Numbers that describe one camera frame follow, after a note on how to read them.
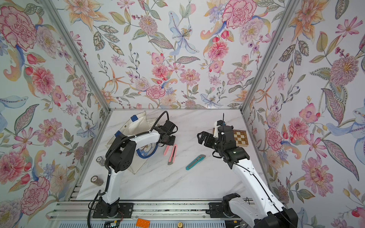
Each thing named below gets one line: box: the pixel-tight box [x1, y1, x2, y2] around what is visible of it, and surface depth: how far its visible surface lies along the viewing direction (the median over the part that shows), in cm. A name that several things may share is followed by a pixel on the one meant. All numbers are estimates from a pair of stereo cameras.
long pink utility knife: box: [167, 144, 178, 166], surface depth 95 cm
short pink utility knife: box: [163, 145, 171, 156], surface depth 97 cm
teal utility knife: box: [185, 154, 206, 171], surface depth 93 cm
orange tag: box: [135, 218, 151, 228], surface depth 72 cm
